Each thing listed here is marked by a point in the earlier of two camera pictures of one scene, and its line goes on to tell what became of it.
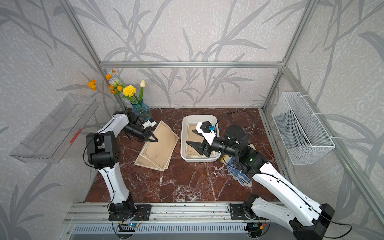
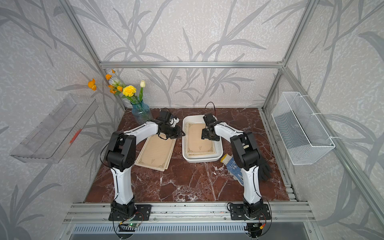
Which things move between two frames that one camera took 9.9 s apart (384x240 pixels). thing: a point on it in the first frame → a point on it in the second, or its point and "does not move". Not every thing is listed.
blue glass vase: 141,109 does not move
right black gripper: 201,148 → 204,135
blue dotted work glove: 240,177 does not move
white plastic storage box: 197,119 does not move
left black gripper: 145,135 → 177,133
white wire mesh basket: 303,137 does not move
